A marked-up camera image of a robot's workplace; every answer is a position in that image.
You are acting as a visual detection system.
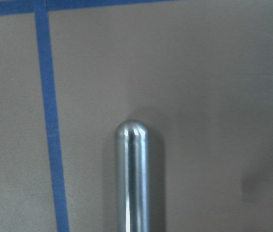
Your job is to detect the steel muddler black tip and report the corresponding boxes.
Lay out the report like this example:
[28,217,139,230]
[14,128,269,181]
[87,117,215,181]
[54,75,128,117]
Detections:
[115,120,150,232]

